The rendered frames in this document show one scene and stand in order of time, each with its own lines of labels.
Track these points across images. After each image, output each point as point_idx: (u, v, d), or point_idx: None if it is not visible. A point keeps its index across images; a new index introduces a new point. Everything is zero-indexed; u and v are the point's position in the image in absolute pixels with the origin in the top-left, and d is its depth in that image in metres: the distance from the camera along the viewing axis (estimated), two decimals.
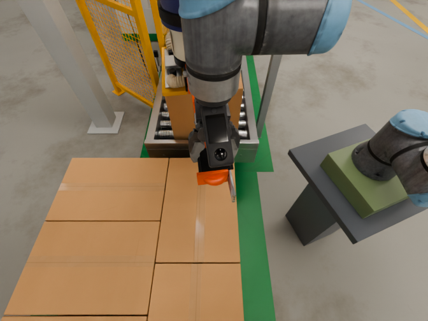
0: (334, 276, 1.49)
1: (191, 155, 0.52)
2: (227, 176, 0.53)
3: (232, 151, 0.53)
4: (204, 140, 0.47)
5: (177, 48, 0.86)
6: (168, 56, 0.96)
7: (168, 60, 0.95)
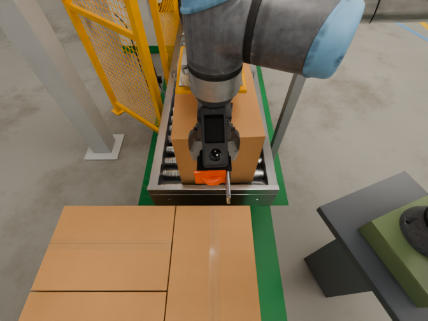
0: None
1: (191, 153, 0.52)
2: (225, 177, 0.53)
3: (232, 153, 0.52)
4: None
5: None
6: (185, 55, 0.98)
7: (185, 59, 0.96)
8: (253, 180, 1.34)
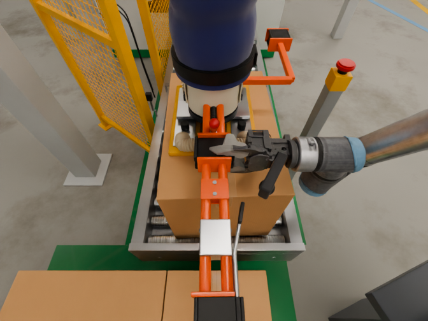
0: None
1: (228, 151, 0.51)
2: None
3: None
4: (252, 158, 0.53)
5: (192, 101, 0.68)
6: (181, 102, 0.79)
7: (181, 108, 0.77)
8: None
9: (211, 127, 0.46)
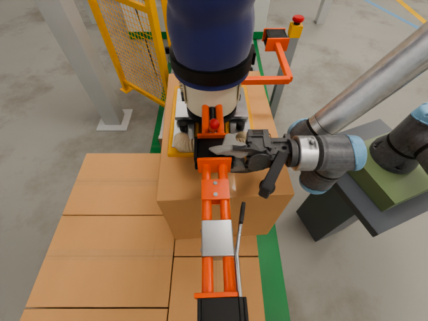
0: (346, 272, 1.49)
1: (227, 150, 0.51)
2: None
3: None
4: (252, 158, 0.53)
5: (190, 102, 0.68)
6: (180, 103, 0.79)
7: (179, 109, 0.77)
8: None
9: (211, 127, 0.46)
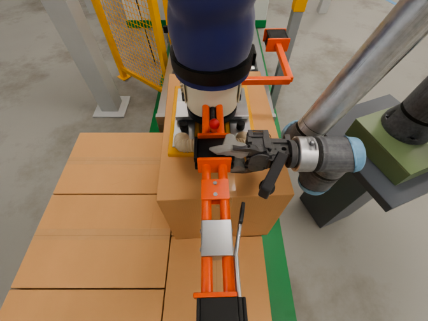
0: (353, 258, 1.42)
1: (228, 150, 0.51)
2: None
3: None
4: (252, 158, 0.53)
5: (190, 102, 0.68)
6: (180, 103, 0.79)
7: (179, 109, 0.77)
8: None
9: (211, 127, 0.46)
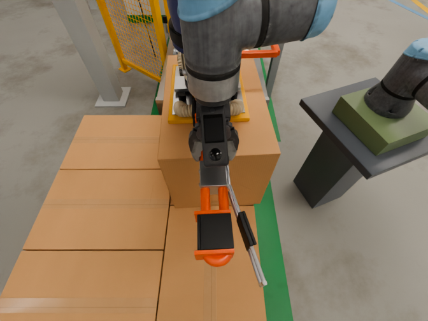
0: (342, 235, 1.50)
1: (192, 154, 0.52)
2: (233, 255, 0.42)
3: (230, 153, 0.53)
4: None
5: None
6: (178, 77, 0.86)
7: (178, 82, 0.85)
8: None
9: None
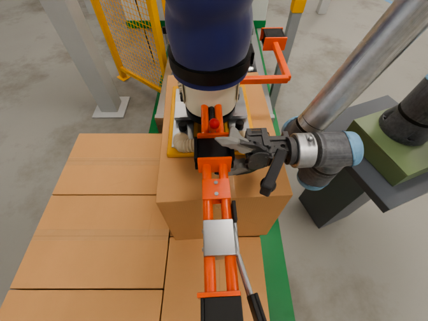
0: (351, 258, 1.43)
1: (235, 143, 0.50)
2: None
3: (230, 174, 0.60)
4: (252, 156, 0.53)
5: (189, 102, 0.68)
6: (179, 103, 0.79)
7: (178, 109, 0.77)
8: None
9: (211, 127, 0.46)
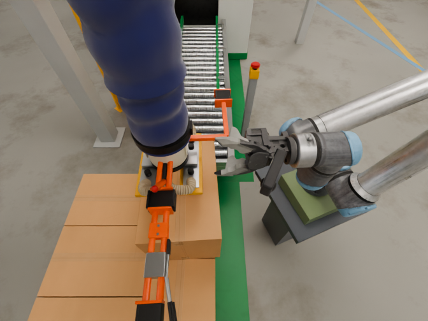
0: (298, 271, 1.81)
1: (235, 143, 0.50)
2: None
3: (230, 174, 0.60)
4: (252, 156, 0.54)
5: (150, 158, 0.92)
6: None
7: (145, 158, 1.02)
8: (220, 158, 1.84)
9: (152, 192, 0.71)
